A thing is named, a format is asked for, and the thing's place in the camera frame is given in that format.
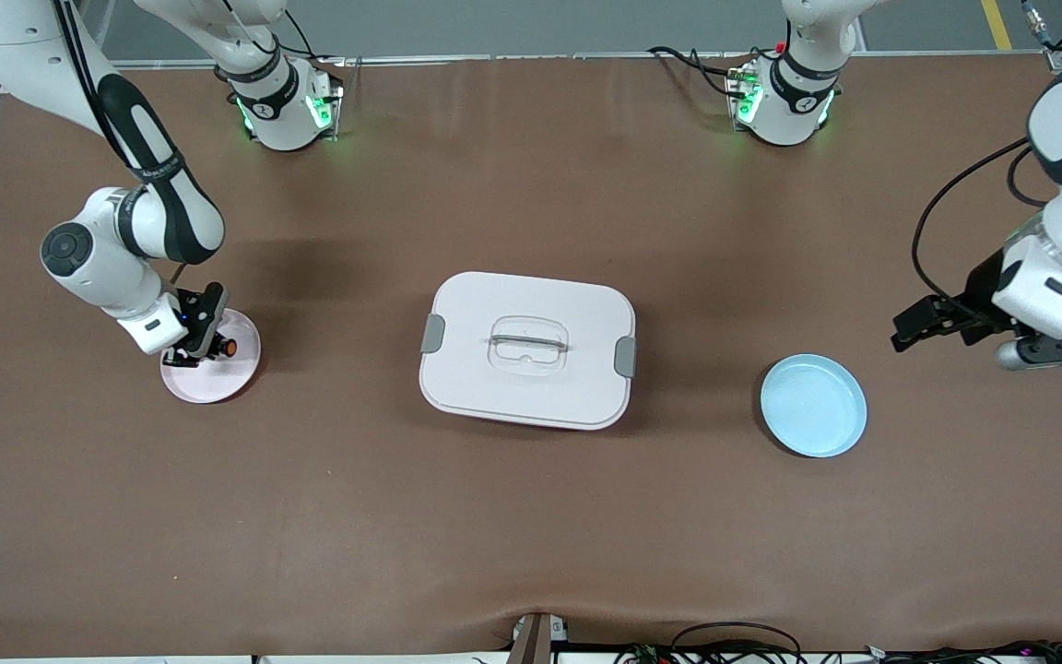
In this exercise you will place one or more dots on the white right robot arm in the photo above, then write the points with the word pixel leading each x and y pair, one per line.
pixel 107 267

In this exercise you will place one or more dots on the silver table edge rail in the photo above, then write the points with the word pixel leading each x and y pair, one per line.
pixel 540 57

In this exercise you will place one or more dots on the black and orange push-button switch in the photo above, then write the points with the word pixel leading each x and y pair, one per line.
pixel 229 348

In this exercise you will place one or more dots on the white lidded container grey clips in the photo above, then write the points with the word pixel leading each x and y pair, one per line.
pixel 526 369

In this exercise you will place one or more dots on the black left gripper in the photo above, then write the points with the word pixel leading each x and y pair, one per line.
pixel 984 283

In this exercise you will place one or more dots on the light blue round plate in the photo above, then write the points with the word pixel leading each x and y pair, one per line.
pixel 812 406

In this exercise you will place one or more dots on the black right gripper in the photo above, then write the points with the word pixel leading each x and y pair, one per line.
pixel 182 361

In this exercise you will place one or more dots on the brown table mat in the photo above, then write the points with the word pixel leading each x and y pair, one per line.
pixel 310 507

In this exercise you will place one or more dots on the brown table edge bracket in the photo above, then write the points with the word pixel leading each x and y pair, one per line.
pixel 533 641

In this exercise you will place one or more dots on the pale pink round plate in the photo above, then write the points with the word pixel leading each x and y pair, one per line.
pixel 227 378

